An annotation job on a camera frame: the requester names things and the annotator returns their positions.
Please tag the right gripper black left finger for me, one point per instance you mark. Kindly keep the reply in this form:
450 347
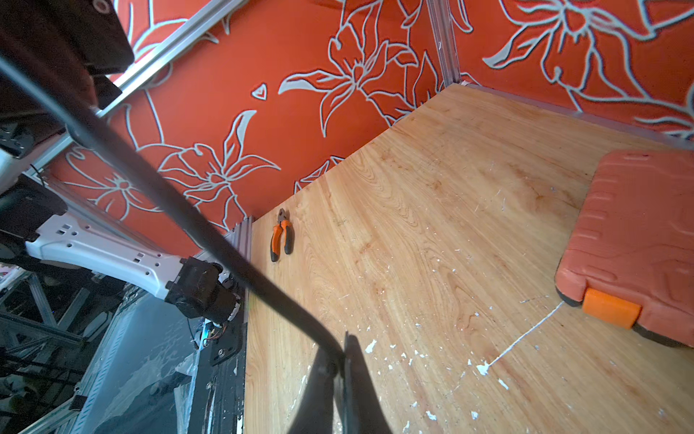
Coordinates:
316 410

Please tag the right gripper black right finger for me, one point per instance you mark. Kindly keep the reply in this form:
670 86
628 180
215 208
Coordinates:
362 412

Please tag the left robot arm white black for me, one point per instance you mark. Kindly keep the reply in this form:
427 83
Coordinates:
56 58

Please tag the orange plastic tool case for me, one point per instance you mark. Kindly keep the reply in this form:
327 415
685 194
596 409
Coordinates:
629 260

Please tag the orange handled pliers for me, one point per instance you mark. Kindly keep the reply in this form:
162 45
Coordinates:
283 236

